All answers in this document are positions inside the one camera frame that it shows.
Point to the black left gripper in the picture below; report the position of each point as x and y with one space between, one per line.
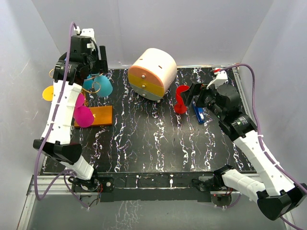
101 65

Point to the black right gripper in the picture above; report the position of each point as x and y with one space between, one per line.
195 89

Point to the blue wine glass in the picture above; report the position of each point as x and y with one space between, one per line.
103 86
88 83

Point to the red wine glass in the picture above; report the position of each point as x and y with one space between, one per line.
180 107

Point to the pink wine glass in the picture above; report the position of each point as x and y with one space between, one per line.
82 114

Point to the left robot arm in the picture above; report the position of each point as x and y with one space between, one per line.
71 70

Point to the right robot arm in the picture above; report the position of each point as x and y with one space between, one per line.
276 194

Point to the yellow wine glass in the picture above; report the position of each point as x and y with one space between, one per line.
48 93

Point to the blue stapler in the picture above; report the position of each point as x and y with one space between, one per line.
199 112

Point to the round three-drawer cabinet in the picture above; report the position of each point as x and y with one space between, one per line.
152 74

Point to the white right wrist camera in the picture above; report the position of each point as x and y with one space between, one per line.
219 78

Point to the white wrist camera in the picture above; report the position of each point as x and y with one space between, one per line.
219 78
89 32

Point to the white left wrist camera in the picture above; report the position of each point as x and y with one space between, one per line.
89 32

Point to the gold wire glass rack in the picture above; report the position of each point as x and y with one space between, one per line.
103 115

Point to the black front mounting rail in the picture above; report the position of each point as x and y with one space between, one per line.
161 186

